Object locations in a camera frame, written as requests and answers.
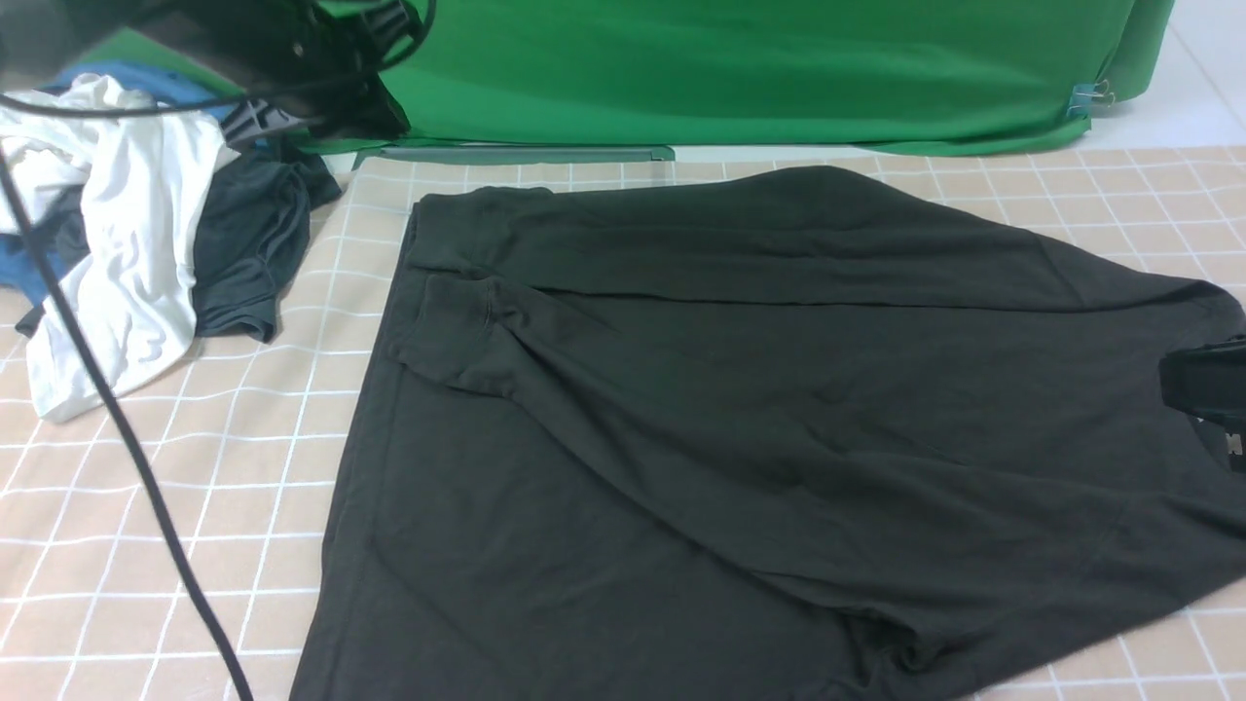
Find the beige grid-pattern tablecloth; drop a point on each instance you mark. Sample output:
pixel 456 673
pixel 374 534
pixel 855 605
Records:
pixel 246 438

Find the dark gray long-sleeve top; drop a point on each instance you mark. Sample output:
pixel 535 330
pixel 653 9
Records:
pixel 797 436

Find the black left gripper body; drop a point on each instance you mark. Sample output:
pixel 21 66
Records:
pixel 305 69

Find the blue binder clip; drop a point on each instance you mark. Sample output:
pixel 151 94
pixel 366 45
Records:
pixel 1089 99

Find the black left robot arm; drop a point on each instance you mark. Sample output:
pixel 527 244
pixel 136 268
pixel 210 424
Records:
pixel 42 38

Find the green metal bar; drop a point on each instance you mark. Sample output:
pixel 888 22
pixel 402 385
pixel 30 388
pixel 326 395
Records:
pixel 516 155

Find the white crumpled shirt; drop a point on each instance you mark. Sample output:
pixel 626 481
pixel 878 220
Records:
pixel 144 182

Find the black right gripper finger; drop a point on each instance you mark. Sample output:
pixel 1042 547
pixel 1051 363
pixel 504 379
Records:
pixel 1207 383

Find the blue crumpled garment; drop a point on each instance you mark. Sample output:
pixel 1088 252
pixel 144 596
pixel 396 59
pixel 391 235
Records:
pixel 165 86

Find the green backdrop cloth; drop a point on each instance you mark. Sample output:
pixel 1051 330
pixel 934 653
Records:
pixel 925 78

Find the dark teal crumpled shirt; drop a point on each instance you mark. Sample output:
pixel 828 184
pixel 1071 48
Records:
pixel 255 229

